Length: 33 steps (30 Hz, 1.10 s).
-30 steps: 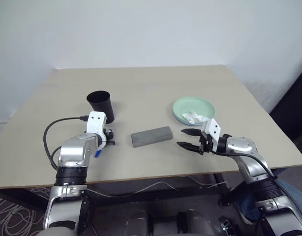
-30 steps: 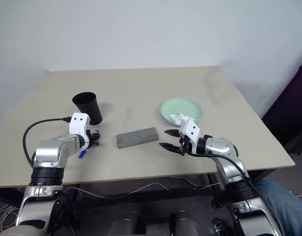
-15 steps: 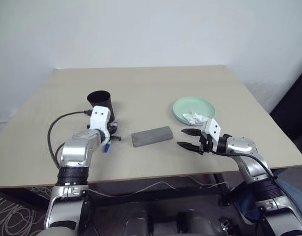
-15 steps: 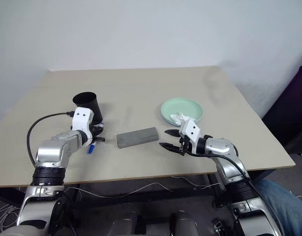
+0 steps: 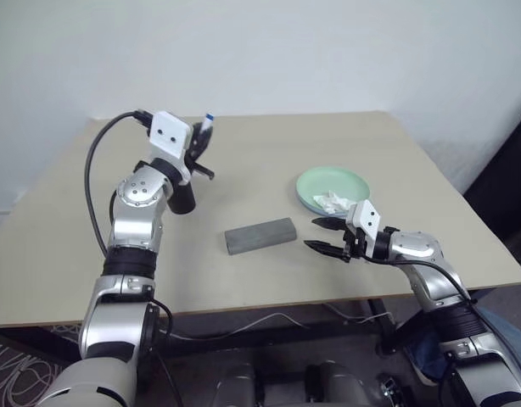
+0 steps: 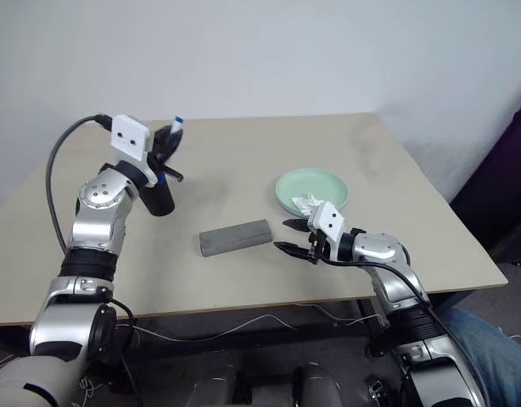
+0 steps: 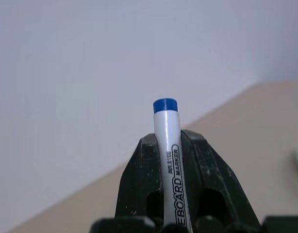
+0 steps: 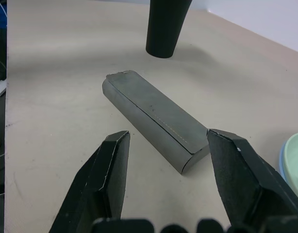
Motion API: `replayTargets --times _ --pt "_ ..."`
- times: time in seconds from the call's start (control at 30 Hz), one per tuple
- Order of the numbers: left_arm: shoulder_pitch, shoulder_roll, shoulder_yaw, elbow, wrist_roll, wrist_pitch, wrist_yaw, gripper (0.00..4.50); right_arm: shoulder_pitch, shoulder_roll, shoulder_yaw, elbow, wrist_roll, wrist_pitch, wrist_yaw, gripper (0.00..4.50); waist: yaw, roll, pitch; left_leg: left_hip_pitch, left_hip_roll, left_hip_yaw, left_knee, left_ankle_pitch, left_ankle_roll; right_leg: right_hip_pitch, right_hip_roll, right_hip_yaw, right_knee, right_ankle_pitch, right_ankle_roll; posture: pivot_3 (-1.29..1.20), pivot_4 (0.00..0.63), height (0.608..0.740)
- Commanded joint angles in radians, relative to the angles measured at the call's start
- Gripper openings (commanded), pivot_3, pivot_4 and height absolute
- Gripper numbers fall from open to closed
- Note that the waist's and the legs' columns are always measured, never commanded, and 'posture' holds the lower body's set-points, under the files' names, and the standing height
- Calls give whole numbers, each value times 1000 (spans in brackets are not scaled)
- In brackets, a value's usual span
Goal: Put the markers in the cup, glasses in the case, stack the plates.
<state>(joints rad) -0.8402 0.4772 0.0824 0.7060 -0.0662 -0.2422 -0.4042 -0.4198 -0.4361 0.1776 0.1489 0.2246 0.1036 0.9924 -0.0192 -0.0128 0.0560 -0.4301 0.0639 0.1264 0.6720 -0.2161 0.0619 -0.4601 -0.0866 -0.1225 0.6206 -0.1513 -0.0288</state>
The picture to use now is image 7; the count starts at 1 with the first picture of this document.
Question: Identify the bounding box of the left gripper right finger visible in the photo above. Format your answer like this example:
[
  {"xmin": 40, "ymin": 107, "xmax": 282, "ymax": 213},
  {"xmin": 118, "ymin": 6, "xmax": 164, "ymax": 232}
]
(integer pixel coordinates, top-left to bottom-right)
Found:
[{"xmin": 180, "ymin": 129, "xmax": 261, "ymax": 223}]

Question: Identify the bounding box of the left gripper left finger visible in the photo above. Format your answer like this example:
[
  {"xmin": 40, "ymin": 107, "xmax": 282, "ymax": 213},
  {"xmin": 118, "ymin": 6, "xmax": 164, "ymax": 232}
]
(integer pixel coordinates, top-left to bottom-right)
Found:
[{"xmin": 114, "ymin": 132, "xmax": 165, "ymax": 219}]

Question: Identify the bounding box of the white blue whiteboard marker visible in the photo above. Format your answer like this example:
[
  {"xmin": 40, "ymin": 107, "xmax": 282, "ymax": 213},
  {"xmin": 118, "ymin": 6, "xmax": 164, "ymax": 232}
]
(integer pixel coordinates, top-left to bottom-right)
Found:
[{"xmin": 152, "ymin": 98, "xmax": 195, "ymax": 233}]

